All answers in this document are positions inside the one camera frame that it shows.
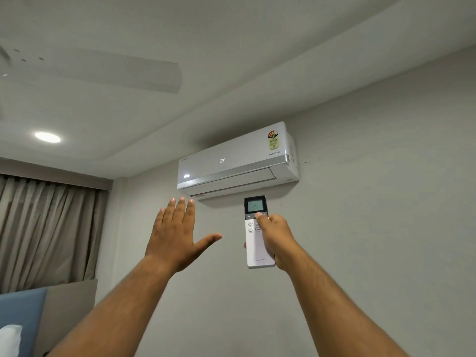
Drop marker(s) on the person's left little finger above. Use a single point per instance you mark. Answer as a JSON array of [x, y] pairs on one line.
[[160, 221]]

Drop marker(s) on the blue padded headboard panel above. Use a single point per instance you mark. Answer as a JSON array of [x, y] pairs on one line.
[[22, 308]]

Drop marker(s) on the white ceiling fan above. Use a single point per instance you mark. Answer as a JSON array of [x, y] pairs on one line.
[[111, 70]]

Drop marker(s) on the person's right forearm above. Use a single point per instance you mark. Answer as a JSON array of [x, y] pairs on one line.
[[334, 312]]

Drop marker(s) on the round ceiling light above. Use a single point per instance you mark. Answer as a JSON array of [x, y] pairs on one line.
[[47, 137]]

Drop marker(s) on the grey padded headboard panel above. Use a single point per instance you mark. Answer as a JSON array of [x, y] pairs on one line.
[[67, 312]]

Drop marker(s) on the person's left hand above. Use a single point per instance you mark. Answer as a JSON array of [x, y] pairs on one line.
[[169, 245]]

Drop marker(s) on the person's left forearm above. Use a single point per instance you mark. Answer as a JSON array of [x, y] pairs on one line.
[[111, 312]]

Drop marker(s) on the person's left middle finger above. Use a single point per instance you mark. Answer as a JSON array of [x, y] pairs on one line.
[[180, 212]]

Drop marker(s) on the white remote control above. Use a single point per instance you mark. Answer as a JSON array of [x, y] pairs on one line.
[[256, 249]]

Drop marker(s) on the white pillow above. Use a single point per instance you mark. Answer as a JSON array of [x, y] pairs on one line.
[[10, 342]]

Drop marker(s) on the person's right thumb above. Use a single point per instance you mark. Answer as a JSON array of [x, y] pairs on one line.
[[264, 221]]

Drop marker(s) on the person's left thumb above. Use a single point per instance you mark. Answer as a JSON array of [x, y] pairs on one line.
[[208, 241]]

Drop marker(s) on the grey curtain pelmet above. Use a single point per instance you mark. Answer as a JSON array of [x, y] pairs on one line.
[[55, 172]]

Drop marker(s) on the person's right hand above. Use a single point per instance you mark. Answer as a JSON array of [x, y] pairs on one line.
[[279, 241]]

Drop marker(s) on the white wall air conditioner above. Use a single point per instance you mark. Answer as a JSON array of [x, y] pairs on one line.
[[238, 163]]

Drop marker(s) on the beige pleated curtain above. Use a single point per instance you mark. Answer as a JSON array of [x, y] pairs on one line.
[[48, 230]]

